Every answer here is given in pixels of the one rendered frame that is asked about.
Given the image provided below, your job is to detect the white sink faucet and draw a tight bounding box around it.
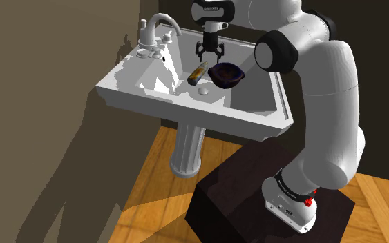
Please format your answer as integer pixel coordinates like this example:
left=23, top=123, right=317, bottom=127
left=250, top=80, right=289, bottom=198
left=135, top=12, right=183, bottom=60

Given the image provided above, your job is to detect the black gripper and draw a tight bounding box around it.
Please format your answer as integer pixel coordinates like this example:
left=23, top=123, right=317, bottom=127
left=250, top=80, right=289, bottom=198
left=195, top=30, right=225, bottom=64

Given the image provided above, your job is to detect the dark blue bowl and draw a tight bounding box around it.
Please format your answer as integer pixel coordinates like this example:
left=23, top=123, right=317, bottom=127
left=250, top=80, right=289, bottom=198
left=207, top=61, right=246, bottom=90

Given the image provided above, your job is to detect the yellow and grey bottle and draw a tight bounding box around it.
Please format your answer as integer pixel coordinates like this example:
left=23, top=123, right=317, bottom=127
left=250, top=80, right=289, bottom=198
left=187, top=61, right=209, bottom=86

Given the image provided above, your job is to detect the dark robot stand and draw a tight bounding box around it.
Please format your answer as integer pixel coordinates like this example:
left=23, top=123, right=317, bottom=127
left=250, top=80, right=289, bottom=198
left=184, top=136, right=356, bottom=243

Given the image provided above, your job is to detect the white pedestal sink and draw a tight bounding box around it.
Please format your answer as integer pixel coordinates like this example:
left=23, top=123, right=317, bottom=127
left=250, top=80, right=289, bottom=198
left=95, top=23, right=294, bottom=179

